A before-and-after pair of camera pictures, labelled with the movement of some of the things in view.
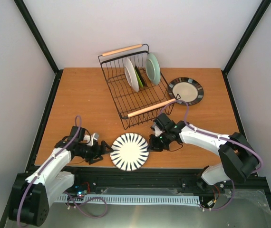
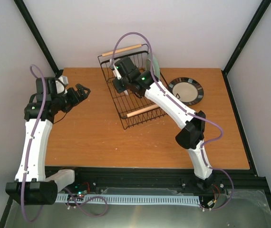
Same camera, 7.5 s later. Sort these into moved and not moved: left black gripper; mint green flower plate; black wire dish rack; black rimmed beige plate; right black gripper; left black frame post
Moved: left black gripper; right black gripper
Not moved: black wire dish rack; mint green flower plate; black rimmed beige plate; left black frame post
